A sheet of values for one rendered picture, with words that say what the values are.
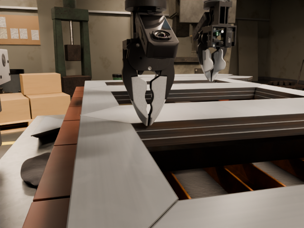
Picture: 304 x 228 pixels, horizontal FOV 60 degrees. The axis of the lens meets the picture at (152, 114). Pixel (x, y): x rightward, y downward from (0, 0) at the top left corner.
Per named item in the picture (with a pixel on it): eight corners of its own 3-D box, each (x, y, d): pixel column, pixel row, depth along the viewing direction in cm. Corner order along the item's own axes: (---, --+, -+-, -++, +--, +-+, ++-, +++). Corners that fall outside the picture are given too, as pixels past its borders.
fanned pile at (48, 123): (75, 118, 128) (75, 110, 127) (70, 144, 90) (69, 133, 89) (48, 119, 125) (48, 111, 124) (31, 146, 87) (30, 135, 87)
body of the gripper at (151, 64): (159, 72, 53) (159, 8, 50) (172, 74, 45) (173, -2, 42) (121, 72, 51) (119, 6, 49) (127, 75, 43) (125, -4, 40)
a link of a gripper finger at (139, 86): (142, 119, 52) (142, 72, 50) (149, 127, 47) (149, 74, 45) (127, 120, 52) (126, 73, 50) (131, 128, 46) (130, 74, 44)
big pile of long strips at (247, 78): (228, 81, 194) (228, 73, 193) (262, 87, 156) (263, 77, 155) (120, 83, 176) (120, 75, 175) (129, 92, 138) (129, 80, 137)
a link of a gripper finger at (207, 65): (207, 83, 72) (209, 48, 70) (199, 81, 78) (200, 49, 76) (218, 83, 73) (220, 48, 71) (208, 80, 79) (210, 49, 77)
